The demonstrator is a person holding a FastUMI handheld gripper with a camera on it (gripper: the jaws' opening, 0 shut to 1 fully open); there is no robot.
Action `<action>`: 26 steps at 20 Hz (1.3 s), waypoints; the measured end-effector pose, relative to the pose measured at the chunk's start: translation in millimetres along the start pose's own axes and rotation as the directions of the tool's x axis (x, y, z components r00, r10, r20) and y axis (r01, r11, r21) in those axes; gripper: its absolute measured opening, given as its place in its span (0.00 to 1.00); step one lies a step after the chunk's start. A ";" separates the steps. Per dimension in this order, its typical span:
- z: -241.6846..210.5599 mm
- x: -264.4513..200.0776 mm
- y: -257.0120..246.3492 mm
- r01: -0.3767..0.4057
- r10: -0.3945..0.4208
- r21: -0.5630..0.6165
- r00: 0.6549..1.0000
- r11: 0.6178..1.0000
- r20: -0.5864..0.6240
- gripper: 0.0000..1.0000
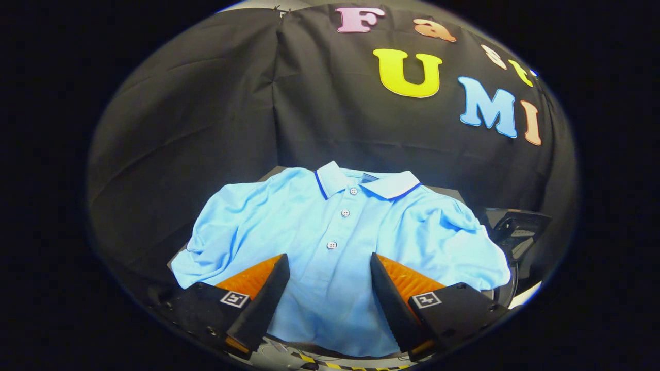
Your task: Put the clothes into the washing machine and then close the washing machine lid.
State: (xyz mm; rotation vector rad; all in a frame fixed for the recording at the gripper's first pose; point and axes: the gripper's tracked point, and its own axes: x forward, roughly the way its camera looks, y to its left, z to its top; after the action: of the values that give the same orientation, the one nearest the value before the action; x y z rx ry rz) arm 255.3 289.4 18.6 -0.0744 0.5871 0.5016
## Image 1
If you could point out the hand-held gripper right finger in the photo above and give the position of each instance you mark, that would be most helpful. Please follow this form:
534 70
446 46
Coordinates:
394 304

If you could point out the yellow black striped tape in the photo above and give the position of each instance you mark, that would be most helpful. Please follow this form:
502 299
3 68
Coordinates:
335 366

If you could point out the white flat board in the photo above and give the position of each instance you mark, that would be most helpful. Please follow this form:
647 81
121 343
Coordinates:
527 294

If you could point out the light blue polo shirt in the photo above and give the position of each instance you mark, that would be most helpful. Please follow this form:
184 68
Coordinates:
330 288

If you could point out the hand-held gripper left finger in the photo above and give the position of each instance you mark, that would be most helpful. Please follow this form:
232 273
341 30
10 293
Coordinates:
263 304

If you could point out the grey cabinet with black top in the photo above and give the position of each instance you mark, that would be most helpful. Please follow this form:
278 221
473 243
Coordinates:
271 175

